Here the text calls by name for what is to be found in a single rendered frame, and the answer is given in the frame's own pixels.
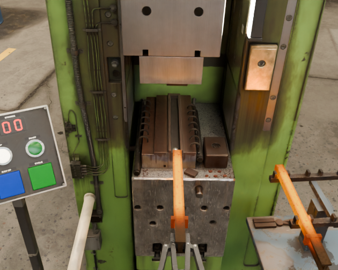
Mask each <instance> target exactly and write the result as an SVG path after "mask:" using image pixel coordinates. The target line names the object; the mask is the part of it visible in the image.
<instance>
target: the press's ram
mask: <svg viewBox="0 0 338 270"><path fill-rule="evenodd" d="M225 1H226V0H120V10H121V31H122V51H123V55H124V56H143V50H148V53H149V56H184V57H194V56H195V50H199V52H200V57H219V56H220V53H221V43H222V32H223V22H224V12H225Z"/></svg>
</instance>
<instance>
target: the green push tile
mask: <svg viewBox="0 0 338 270"><path fill-rule="evenodd" d="M28 173H29V176H30V180H31V184H32V188H33V190H37V189H41V188H45V187H48V186H52V185H55V184H56V180H55V176H54V172H53V167H52V163H51V162H49V163H45V164H41V165H38V166H34V167H30V168H28Z"/></svg>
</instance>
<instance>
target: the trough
mask: <svg viewBox="0 0 338 270"><path fill-rule="evenodd" d="M170 101H171V153H173V148H178V150H180V128H179V105H178V96H174V95H170Z"/></svg>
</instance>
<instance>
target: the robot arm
mask: <svg viewBox="0 0 338 270"><path fill-rule="evenodd" d="M176 249H178V244H177V243H176V242H175V221H174V233H171V234H170V244H164V245H163V250H162V253H161V257H160V262H159V266H158V269H157V270H164V268H165V263H166V258H167V254H168V252H171V264H172V270H190V252H192V253H193V256H194V260H195V264H196V268H197V270H205V269H204V266H203V263H202V259H201V256H200V252H199V249H198V246H197V245H196V244H194V245H193V244H191V243H190V234H189V233H186V243H184V244H183V248H182V249H185V269H178V265H177V254H176Z"/></svg>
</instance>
